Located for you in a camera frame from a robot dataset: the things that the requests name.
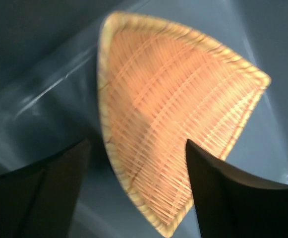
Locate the triangular orange woven tray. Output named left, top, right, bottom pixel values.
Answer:
left=97, top=11, right=271, bottom=238

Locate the grey plastic bin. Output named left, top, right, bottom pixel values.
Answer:
left=0, top=0, right=288, bottom=238

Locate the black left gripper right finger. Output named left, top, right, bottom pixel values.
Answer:
left=185, top=139, right=288, bottom=238

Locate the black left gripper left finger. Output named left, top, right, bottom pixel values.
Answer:
left=0, top=139, right=90, bottom=238

